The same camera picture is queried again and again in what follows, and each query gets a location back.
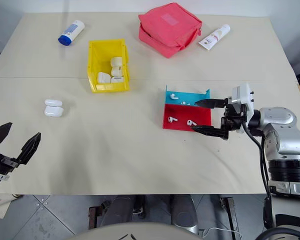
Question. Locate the pink fabric zip pouch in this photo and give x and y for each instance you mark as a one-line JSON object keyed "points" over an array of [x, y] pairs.
{"points": [[167, 27]]}

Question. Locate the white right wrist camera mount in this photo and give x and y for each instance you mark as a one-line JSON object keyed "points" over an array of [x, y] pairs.
{"points": [[243, 93]]}

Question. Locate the grey rounded robot leg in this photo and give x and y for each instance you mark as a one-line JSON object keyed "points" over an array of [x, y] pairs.
{"points": [[122, 210], [183, 212]]}

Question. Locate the white paper sheet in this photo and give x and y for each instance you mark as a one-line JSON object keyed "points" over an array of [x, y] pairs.
{"points": [[1, 203]]}

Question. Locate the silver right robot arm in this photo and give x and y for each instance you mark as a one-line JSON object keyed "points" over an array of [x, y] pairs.
{"points": [[282, 130]]}

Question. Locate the white bottle with blue cap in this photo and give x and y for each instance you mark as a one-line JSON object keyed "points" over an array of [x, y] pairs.
{"points": [[71, 32]]}

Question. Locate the yellow plastic bin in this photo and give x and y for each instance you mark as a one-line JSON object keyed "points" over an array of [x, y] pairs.
{"points": [[100, 52]]}

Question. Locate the red and teal box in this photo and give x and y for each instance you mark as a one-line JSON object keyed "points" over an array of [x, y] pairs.
{"points": [[180, 112]]}

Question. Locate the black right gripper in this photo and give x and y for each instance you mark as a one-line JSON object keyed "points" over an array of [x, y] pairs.
{"points": [[233, 118]]}

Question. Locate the white cream tube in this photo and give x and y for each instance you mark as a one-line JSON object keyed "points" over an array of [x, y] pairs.
{"points": [[215, 36]]}

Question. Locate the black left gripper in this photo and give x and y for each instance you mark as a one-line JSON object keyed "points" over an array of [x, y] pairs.
{"points": [[1, 163]]}

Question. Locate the rusty metal table bar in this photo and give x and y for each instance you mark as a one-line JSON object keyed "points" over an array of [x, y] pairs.
{"points": [[231, 217], [93, 217]]}

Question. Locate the grey robot torso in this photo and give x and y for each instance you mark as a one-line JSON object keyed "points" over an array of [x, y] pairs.
{"points": [[135, 232]]}

